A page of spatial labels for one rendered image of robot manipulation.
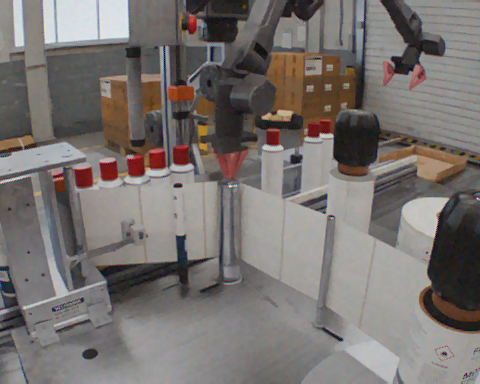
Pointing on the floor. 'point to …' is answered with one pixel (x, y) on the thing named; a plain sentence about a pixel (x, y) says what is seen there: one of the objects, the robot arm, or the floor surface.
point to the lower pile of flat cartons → (9, 146)
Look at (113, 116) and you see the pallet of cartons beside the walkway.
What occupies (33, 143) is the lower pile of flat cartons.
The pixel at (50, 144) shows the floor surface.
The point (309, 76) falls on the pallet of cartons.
